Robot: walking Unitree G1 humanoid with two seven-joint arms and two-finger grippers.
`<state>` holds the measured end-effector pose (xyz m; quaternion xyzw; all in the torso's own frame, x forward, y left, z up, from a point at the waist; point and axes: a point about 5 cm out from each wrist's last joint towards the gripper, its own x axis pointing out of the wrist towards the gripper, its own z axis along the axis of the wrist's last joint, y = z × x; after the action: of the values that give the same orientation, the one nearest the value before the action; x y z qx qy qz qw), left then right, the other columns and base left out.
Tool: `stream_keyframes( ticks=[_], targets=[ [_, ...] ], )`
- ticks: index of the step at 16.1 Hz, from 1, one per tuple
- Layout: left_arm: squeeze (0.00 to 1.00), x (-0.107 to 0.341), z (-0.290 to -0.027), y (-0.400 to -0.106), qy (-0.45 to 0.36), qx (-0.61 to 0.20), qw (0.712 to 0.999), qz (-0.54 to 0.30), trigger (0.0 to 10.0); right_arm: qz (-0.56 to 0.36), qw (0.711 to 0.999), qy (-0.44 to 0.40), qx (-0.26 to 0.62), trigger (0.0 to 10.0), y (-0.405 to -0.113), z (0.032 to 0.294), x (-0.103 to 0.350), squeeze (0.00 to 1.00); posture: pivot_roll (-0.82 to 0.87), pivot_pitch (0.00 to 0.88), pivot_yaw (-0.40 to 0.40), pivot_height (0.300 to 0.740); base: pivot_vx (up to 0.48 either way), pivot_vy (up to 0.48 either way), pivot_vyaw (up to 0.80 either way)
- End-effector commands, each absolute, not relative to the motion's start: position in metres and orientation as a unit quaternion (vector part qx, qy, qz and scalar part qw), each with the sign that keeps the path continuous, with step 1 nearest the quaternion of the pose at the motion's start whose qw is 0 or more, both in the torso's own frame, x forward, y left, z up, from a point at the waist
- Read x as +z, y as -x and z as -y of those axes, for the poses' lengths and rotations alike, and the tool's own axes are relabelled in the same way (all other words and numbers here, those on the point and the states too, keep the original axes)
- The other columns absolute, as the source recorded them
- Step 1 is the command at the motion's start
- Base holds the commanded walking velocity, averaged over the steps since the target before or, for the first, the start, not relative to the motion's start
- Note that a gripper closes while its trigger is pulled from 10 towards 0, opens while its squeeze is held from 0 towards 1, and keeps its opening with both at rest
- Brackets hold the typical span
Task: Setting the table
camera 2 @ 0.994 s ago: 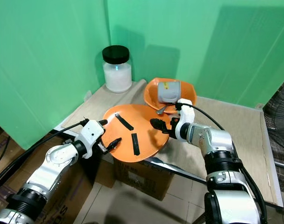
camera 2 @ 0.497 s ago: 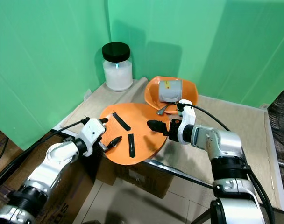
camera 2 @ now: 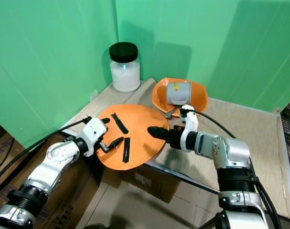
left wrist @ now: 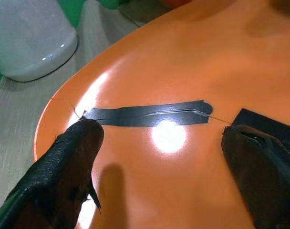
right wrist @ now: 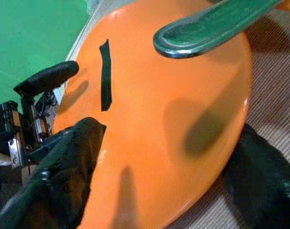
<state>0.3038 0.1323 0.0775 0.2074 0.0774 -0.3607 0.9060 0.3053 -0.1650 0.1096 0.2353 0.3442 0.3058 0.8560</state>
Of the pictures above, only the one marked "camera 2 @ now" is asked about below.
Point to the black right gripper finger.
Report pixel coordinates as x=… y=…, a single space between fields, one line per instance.
x=158 y=132

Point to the orange round plate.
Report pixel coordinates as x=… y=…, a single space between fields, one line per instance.
x=140 y=148

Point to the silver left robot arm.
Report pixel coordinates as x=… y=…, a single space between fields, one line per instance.
x=56 y=160

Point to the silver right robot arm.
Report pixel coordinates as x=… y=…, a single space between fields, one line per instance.
x=235 y=152

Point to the short black flat strip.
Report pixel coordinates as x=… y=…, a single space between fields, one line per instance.
x=127 y=150

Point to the long black flat strip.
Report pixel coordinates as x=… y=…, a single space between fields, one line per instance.
x=119 y=123

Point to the metal spoon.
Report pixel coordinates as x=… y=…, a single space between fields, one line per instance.
x=170 y=113

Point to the grey cup with yellow sticker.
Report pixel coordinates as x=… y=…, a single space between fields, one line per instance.
x=178 y=93

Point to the orange plastic bowl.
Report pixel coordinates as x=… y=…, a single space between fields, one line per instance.
x=200 y=98

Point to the plain brown cardboard box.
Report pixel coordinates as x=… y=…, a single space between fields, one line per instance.
x=152 y=183

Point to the cardboard box with black letters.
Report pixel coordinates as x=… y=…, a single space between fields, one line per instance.
x=76 y=200

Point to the glass jar with black lid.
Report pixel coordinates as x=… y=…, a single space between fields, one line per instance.
x=124 y=75

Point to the cardboard box with purple print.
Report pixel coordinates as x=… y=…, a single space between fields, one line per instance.
x=4 y=152

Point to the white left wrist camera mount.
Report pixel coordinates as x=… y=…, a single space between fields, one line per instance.
x=95 y=133

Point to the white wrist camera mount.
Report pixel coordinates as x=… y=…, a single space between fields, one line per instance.
x=95 y=133
x=191 y=125

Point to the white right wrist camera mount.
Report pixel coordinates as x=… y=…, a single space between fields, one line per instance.
x=191 y=125

